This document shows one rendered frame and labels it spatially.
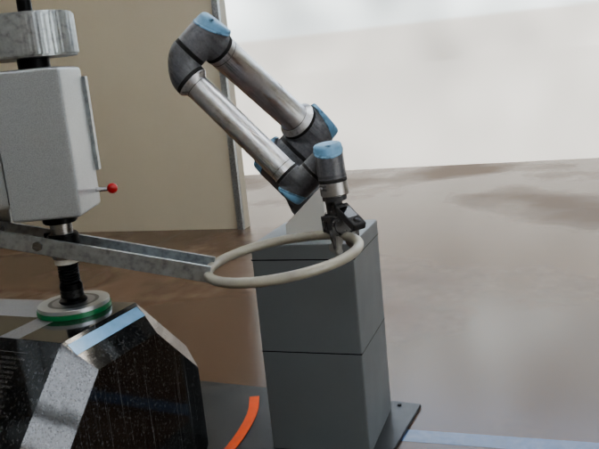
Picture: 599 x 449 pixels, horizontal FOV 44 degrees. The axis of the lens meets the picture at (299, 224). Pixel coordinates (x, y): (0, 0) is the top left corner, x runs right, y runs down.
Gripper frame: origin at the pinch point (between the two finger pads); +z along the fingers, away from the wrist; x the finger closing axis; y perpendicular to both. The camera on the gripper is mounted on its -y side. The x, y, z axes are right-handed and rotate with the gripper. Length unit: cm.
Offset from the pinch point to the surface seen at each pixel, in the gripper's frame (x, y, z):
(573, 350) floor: -149, 47, 93
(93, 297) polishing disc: 74, 31, -3
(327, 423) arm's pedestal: -3, 40, 72
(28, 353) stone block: 98, 11, 2
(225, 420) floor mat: 18, 92, 81
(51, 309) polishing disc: 87, 29, -4
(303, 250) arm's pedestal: -5.1, 38.6, 3.6
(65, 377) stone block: 91, 0, 8
